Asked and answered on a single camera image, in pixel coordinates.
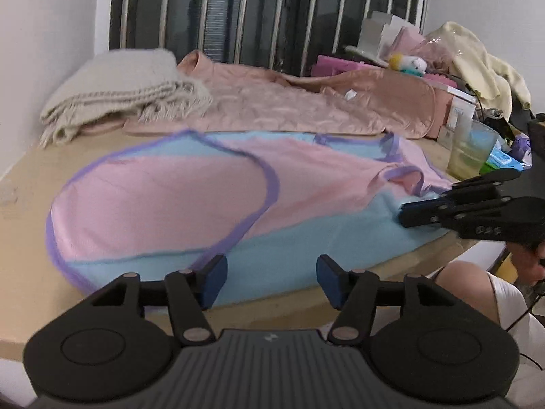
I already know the white cardboard box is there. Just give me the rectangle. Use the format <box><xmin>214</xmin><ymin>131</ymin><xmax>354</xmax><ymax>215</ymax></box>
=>
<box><xmin>433</xmin><ymin>83</ymin><xmax>478</xmax><ymax>148</ymax></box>

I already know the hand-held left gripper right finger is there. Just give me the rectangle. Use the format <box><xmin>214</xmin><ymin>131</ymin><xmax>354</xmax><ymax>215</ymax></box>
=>
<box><xmin>316</xmin><ymin>254</ymin><xmax>445</xmax><ymax>347</ymax></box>

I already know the blue wet wipes pack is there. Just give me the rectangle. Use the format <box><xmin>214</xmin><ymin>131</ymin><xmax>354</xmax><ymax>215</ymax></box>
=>
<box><xmin>485</xmin><ymin>147</ymin><xmax>524</xmax><ymax>175</ymax></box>

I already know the grey fringed knitted blanket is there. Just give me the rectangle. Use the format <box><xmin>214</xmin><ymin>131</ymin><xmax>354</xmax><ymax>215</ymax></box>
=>
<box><xmin>39</xmin><ymin>48</ymin><xmax>214</xmax><ymax>149</ymax></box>

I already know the black cable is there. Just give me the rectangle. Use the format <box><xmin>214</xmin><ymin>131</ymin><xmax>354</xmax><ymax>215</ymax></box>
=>
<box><xmin>504</xmin><ymin>279</ymin><xmax>545</xmax><ymax>334</ymax></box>

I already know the white plush toy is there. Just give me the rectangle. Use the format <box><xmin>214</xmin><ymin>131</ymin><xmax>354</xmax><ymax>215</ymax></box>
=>
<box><xmin>387</xmin><ymin>53</ymin><xmax>427</xmax><ymax>77</ymax></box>

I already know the pink plastic bag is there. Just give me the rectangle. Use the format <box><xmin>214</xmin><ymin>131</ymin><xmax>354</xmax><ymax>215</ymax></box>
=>
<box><xmin>392</xmin><ymin>28</ymin><xmax>454</xmax><ymax>74</ymax></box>

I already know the purple plastic item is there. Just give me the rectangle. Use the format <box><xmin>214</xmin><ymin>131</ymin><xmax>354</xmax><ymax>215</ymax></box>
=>
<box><xmin>513</xmin><ymin>134</ymin><xmax>533</xmax><ymax>166</ymax></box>

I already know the person's white clothing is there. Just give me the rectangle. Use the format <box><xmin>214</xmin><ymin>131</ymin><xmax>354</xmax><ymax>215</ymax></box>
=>
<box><xmin>485</xmin><ymin>270</ymin><xmax>545</xmax><ymax>367</ymax></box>

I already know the metal window grille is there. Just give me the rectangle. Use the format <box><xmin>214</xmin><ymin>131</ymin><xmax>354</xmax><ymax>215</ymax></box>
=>
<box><xmin>108</xmin><ymin>0</ymin><xmax>432</xmax><ymax>78</ymax></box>

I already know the cream yellow cloth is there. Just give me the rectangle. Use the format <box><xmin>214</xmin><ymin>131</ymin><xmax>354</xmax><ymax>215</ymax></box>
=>
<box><xmin>428</xmin><ymin>21</ymin><xmax>533</xmax><ymax>111</ymax></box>

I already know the person's bare knee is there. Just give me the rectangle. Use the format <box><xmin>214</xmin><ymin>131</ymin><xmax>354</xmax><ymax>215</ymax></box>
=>
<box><xmin>435</xmin><ymin>261</ymin><xmax>502</xmax><ymax>329</ymax></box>

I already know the magenta box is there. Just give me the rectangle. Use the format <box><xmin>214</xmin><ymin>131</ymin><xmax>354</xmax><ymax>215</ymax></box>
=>
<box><xmin>311</xmin><ymin>55</ymin><xmax>390</xmax><ymax>78</ymax></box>

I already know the pink quilted jacket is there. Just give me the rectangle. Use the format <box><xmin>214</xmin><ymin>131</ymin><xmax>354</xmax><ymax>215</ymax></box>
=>
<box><xmin>123</xmin><ymin>50</ymin><xmax>454</xmax><ymax>140</ymax></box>

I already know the pink and blue garment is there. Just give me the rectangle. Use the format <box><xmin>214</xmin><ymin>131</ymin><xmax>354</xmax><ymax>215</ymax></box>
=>
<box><xmin>46</xmin><ymin>130</ymin><xmax>458</xmax><ymax>307</ymax></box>

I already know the white paper box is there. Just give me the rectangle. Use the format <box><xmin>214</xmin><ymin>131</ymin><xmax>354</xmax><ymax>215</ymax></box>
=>
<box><xmin>346</xmin><ymin>11</ymin><xmax>423</xmax><ymax>57</ymax></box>

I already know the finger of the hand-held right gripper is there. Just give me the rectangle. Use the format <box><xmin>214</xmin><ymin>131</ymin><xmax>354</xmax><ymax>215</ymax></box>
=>
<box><xmin>398</xmin><ymin>198</ymin><xmax>514</xmax><ymax>230</ymax></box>
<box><xmin>438</xmin><ymin>167</ymin><xmax>523</xmax><ymax>202</ymax></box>

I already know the clear green plastic cup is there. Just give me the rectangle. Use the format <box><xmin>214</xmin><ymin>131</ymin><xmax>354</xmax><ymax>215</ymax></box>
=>
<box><xmin>446</xmin><ymin>118</ymin><xmax>500</xmax><ymax>180</ymax></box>

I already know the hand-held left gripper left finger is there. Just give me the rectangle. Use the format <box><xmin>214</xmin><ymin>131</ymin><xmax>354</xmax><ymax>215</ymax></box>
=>
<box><xmin>91</xmin><ymin>254</ymin><xmax>228</xmax><ymax>347</ymax></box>

